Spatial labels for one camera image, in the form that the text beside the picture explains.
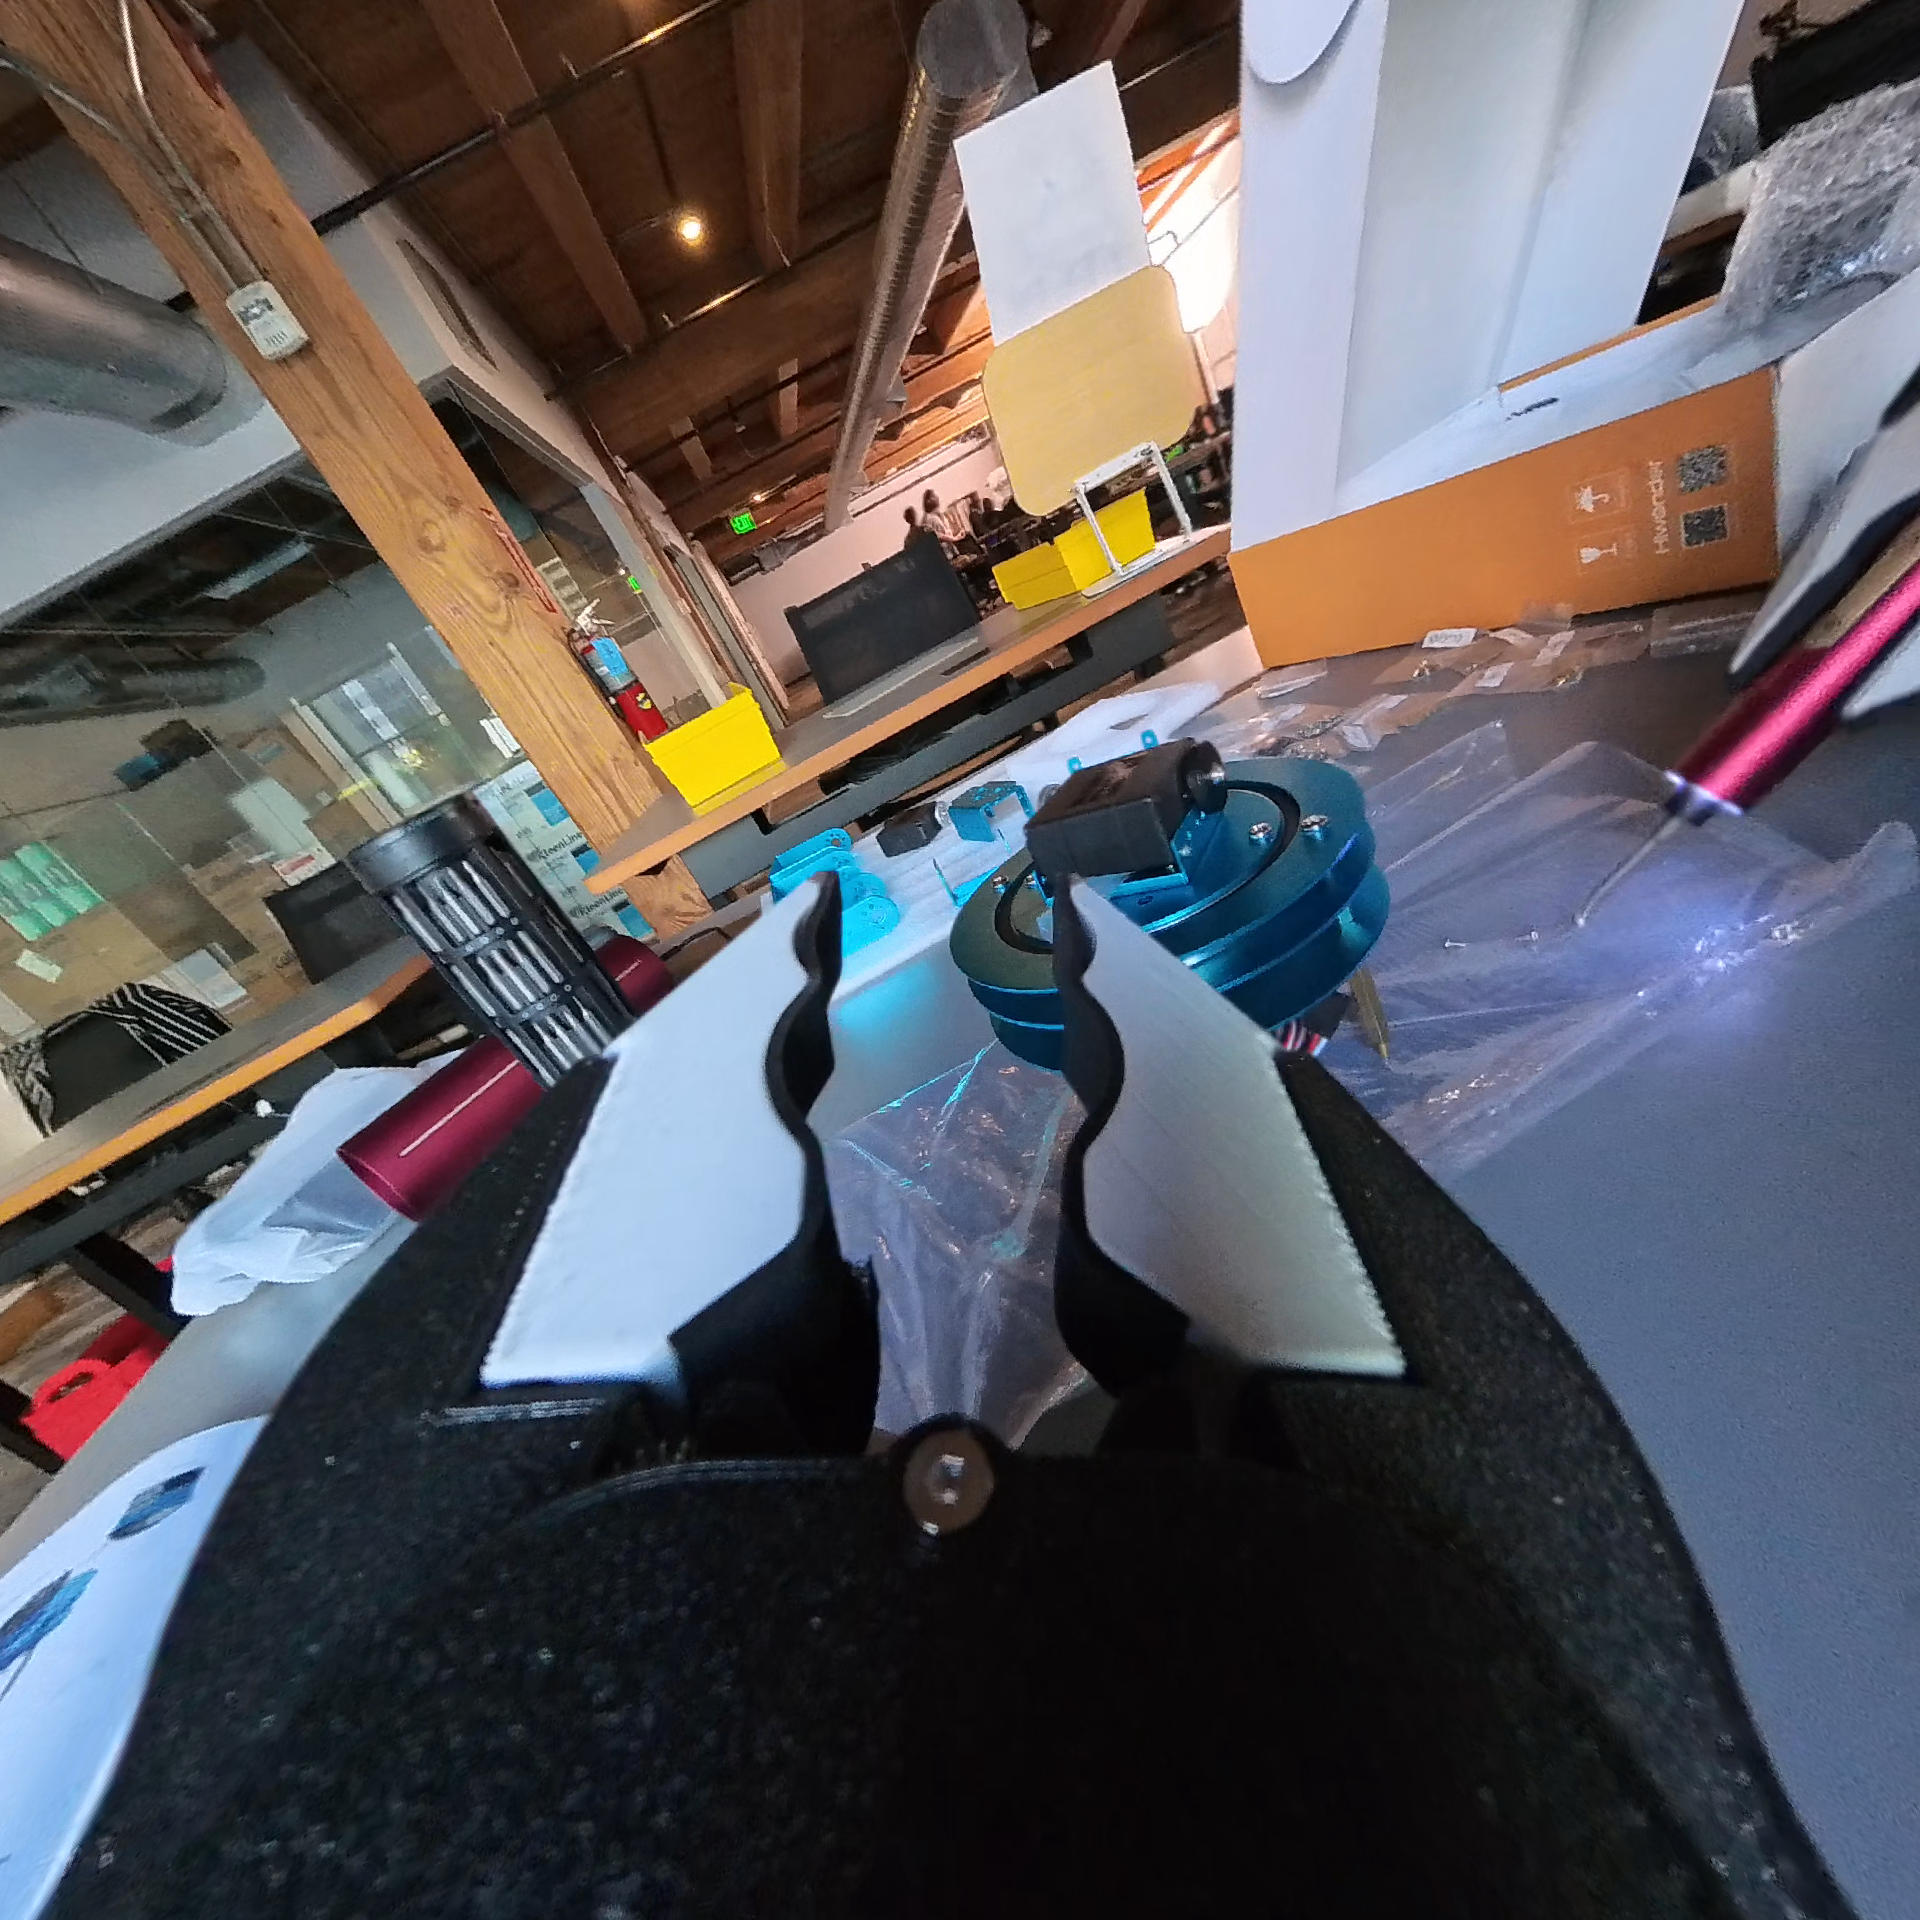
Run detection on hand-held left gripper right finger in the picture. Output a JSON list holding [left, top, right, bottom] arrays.
[[1050, 877, 1410, 1387]]

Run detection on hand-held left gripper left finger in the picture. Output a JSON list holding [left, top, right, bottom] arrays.
[[484, 873, 844, 1387]]

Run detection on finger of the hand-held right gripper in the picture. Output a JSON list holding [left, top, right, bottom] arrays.
[[1846, 621, 1920, 733], [1727, 518, 1920, 682]]

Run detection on red electric screwdriver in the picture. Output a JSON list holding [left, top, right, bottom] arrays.
[[1579, 562, 1920, 919]]

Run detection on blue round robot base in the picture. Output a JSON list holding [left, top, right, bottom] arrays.
[[954, 760, 1392, 1078]]

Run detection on red screwdriver case tube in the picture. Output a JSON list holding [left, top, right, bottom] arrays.
[[341, 934, 682, 1219]]

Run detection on bubble wrap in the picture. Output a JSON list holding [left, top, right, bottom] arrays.
[[1727, 103, 1920, 353]]

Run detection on clear plastic sheet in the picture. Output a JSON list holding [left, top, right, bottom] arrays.
[[1360, 718, 1920, 1142]]

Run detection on clear plastic bag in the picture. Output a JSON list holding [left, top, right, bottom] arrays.
[[814, 1037, 1444, 1356]]

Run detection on black screwdriver bit holder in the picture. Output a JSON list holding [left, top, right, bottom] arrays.
[[347, 793, 652, 1086]]

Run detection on row of small screw bags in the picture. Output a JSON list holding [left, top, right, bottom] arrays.
[[1257, 593, 1759, 706]]

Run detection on white plastic bag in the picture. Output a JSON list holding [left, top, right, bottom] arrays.
[[168, 1070, 421, 1320]]

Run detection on black servo motor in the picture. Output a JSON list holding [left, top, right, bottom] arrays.
[[1023, 737, 1229, 877]]

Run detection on orange cardboard box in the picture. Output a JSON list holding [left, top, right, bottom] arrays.
[[1229, 0, 1792, 666]]

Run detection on yellow storage bin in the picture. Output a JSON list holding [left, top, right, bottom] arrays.
[[641, 682, 789, 803], [993, 491, 1162, 609]]

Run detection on red fire extinguisher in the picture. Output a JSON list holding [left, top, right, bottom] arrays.
[[575, 621, 675, 740]]

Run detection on white foam tray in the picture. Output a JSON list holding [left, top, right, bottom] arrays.
[[1030, 682, 1219, 786]]

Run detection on long wooden table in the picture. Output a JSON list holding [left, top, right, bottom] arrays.
[[584, 524, 1235, 892], [0, 955, 441, 1235]]

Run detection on striped cloth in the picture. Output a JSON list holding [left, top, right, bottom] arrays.
[[0, 982, 235, 1138]]

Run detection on red plastic container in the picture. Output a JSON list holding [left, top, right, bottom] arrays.
[[21, 1320, 168, 1460]]

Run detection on printed instruction sheet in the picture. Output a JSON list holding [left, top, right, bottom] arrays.
[[0, 1414, 272, 1704]]

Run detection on rounded wooden panel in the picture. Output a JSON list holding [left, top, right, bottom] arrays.
[[982, 266, 1193, 521]]

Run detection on white panel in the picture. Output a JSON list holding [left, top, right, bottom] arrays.
[[954, 63, 1145, 353]]

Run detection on wooden support post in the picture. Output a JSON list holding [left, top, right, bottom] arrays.
[[0, 0, 711, 934]]

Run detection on silver ventilation duct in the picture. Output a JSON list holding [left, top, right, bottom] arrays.
[[820, 0, 1041, 540], [0, 238, 232, 439]]

